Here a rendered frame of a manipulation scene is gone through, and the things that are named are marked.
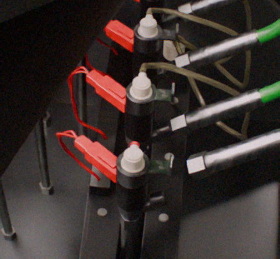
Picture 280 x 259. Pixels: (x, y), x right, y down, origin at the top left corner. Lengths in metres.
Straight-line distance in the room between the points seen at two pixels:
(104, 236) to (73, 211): 0.20
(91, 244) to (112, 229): 0.03
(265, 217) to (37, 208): 0.30
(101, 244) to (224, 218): 0.25
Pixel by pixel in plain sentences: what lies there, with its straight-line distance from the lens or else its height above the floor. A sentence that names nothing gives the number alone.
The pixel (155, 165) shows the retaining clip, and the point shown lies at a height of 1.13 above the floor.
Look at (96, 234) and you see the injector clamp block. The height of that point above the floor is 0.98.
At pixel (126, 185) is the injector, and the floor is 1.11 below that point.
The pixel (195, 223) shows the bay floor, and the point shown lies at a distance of 0.98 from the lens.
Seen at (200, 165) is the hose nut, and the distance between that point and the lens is 0.65.
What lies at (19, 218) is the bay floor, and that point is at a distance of 0.99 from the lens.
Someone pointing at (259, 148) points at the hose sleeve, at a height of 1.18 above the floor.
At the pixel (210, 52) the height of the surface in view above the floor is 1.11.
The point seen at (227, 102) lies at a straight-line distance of 0.72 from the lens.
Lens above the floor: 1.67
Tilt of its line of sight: 51 degrees down
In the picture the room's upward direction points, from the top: 3 degrees clockwise
